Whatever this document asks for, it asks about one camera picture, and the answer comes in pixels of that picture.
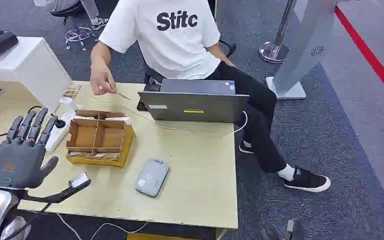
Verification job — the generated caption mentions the chrome stanchion post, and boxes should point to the chrome stanchion post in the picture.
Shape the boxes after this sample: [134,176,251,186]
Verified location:
[258,0,298,64]

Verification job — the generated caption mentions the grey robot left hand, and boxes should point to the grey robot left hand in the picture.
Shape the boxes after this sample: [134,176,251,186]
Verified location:
[0,106,60,190]

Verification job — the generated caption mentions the grey flat device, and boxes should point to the grey flat device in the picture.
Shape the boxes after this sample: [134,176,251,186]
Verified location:
[133,158,171,199]

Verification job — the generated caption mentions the yellow box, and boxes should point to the yellow box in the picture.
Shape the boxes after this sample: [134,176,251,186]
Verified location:
[126,231,228,240]

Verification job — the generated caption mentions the cards in wooden box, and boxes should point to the cards in wooden box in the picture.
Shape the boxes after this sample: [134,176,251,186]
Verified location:
[66,150,123,163]

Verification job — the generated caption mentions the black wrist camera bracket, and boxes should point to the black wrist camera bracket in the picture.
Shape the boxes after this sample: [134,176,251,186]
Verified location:
[19,180,90,205]

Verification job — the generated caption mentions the white cabinet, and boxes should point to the white cabinet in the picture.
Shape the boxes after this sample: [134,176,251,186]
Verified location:
[0,36,73,112]

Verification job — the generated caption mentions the wooden card box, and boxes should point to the wooden card box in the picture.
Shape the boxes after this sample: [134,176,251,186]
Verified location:
[65,109,136,169]

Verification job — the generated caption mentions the stack of cards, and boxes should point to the stack of cards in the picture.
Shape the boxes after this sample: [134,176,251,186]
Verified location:
[62,83,83,100]

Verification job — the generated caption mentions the grey sign stand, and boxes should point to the grey sign stand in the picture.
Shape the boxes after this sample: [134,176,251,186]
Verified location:
[265,0,339,101]

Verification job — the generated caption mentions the small white object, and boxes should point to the small white object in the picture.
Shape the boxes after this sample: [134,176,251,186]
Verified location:
[58,96,78,113]

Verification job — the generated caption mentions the white laptop cable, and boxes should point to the white laptop cable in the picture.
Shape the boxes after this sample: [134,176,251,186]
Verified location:
[154,110,249,140]

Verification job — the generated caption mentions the person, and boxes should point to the person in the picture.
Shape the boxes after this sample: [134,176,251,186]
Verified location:
[32,0,110,31]
[89,0,332,194]

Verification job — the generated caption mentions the grey laptop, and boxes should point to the grey laptop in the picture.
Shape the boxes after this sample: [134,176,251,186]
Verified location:
[136,78,250,124]

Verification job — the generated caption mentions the white power strip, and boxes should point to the white power strip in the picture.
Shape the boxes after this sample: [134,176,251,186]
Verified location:
[44,110,77,154]

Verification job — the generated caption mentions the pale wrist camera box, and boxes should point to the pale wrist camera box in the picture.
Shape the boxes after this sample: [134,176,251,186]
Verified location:
[68,172,92,190]

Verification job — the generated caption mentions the chrome chair base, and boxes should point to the chrome chair base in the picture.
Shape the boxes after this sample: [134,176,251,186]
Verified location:
[64,26,97,53]

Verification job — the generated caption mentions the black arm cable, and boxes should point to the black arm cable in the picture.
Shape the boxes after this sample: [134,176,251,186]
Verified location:
[2,202,52,240]

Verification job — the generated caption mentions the person's right hand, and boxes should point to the person's right hand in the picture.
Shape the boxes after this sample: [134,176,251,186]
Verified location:
[89,65,118,97]

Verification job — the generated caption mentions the red floor tape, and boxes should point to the red floor tape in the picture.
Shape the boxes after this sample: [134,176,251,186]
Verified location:
[334,4,384,110]

